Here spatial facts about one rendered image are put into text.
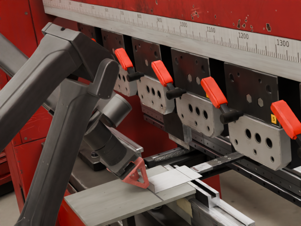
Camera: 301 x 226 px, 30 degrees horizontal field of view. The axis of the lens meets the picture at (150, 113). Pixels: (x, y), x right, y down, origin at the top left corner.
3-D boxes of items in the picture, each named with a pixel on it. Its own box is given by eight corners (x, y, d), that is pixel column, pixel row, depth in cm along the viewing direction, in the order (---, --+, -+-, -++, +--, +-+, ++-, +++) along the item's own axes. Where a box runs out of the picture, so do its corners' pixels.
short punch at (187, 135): (165, 139, 139) (161, 103, 136) (173, 137, 140) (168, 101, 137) (186, 151, 130) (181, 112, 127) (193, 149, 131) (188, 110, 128)
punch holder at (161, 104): (139, 102, 139) (129, 36, 134) (169, 94, 142) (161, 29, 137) (167, 116, 126) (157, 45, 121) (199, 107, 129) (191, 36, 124)
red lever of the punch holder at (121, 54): (113, 48, 134) (130, 79, 130) (128, 44, 136) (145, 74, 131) (112, 53, 136) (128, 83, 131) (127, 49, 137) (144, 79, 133)
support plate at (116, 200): (64, 200, 135) (63, 196, 135) (161, 168, 145) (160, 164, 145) (90, 231, 119) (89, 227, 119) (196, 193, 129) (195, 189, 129)
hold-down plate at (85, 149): (65, 145, 204) (64, 137, 203) (79, 141, 206) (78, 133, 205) (94, 171, 177) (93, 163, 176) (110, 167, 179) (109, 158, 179)
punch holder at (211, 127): (178, 122, 122) (168, 47, 116) (211, 112, 125) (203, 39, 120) (215, 141, 109) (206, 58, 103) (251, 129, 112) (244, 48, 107)
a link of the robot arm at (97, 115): (71, 131, 125) (82, 134, 120) (91, 108, 127) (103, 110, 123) (91, 150, 128) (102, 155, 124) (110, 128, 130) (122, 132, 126)
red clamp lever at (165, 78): (149, 60, 117) (170, 96, 112) (167, 56, 118) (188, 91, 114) (148, 66, 118) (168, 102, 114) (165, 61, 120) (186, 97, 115)
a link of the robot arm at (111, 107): (56, 115, 128) (60, 108, 120) (88, 79, 132) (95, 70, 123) (95, 149, 129) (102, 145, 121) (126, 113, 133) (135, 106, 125)
